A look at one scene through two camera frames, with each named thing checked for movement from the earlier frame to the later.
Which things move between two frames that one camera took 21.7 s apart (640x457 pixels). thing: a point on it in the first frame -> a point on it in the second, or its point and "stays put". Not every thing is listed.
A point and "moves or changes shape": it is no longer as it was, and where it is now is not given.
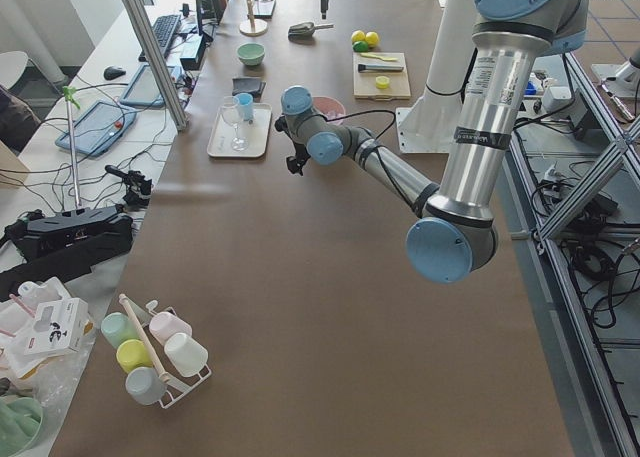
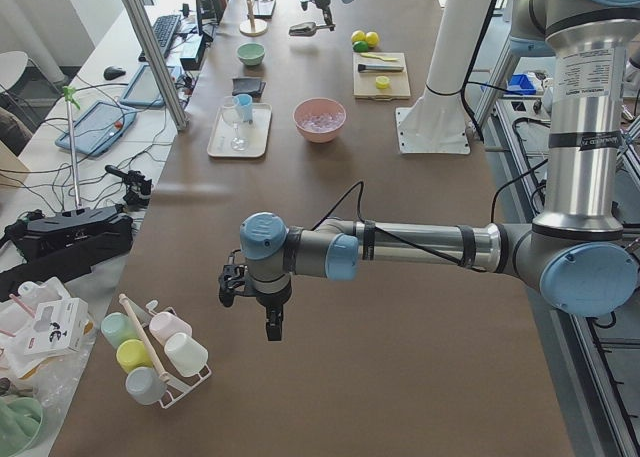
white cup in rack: (186, 355) stays put
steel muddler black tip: (364, 68) stays put
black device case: (63, 243) stays put
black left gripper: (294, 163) -> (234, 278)
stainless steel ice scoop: (304, 32) moves or changes shape
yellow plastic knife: (367, 54) stays put
